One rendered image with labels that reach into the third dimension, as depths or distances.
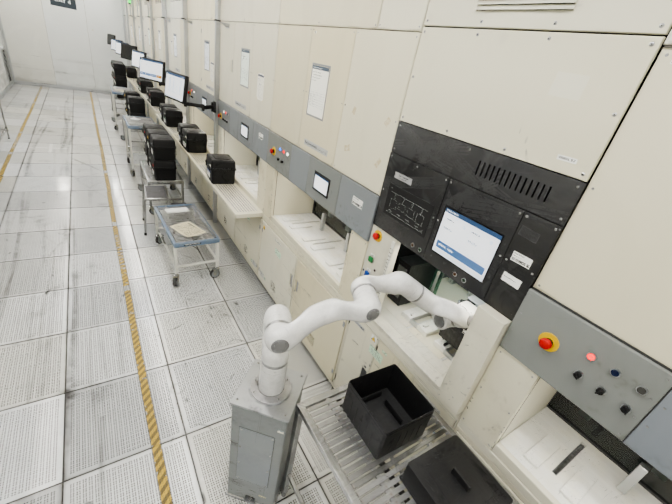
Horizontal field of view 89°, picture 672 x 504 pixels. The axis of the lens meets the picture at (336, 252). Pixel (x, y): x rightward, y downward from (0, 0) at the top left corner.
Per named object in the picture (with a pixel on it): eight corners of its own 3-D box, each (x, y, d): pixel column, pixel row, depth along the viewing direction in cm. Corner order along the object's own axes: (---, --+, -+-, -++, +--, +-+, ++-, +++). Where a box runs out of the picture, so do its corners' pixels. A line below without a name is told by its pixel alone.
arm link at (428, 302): (439, 284, 142) (477, 315, 156) (410, 282, 155) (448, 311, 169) (431, 303, 139) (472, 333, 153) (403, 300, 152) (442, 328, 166)
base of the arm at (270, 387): (243, 397, 155) (245, 368, 146) (260, 366, 171) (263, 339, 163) (282, 410, 153) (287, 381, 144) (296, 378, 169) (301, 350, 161)
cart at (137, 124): (125, 161, 607) (120, 112, 569) (155, 162, 633) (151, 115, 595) (131, 177, 552) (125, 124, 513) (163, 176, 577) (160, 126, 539)
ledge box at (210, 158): (204, 175, 385) (204, 152, 373) (229, 175, 399) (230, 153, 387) (210, 184, 363) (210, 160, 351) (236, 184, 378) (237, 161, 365)
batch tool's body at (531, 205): (324, 394, 255) (390, 119, 164) (414, 357, 307) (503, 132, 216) (403, 514, 194) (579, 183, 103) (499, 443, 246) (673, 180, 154)
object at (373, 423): (386, 387, 174) (395, 363, 166) (424, 434, 155) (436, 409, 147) (340, 405, 160) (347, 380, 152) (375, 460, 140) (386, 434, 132)
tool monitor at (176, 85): (164, 105, 380) (162, 68, 363) (211, 109, 408) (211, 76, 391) (171, 112, 352) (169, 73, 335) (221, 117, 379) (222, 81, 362)
